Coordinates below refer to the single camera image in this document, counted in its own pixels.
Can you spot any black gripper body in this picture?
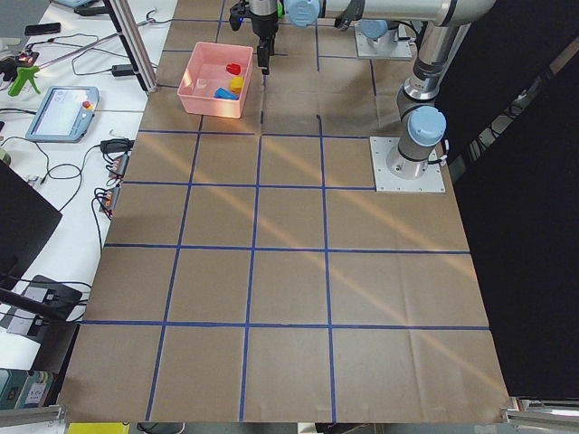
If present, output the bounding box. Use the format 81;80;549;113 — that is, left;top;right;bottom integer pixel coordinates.
229;0;279;42

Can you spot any red toy block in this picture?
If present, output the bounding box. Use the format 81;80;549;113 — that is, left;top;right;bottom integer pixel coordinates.
226;63;242;75

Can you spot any yellow toy block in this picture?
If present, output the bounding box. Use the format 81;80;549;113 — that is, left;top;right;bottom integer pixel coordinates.
229;76;244;95

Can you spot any blue toy block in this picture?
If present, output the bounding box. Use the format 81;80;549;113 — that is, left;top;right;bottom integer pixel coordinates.
214;88;239;100

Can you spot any pink plastic box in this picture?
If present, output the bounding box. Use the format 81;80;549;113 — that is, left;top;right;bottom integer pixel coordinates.
177;42;253;118

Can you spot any black power adapter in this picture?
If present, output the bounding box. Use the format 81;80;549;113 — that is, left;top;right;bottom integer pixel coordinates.
110;64;135;77

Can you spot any teach pendant tablet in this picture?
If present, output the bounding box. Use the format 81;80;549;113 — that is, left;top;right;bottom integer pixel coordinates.
25;86;100;143

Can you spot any black phone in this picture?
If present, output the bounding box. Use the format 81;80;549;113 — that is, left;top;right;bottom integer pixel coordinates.
24;23;62;36

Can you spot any green clamp tool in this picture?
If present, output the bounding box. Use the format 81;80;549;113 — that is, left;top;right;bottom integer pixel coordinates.
8;66;41;97

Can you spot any black monitor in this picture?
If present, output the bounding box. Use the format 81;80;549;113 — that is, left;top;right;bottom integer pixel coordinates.
1;163;62;289

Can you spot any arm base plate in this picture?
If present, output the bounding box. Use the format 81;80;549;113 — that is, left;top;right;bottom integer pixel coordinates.
355;20;413;61
369;137;446;193

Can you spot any aluminium frame post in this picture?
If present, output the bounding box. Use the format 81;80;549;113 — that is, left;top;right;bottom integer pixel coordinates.
103;0;157;94

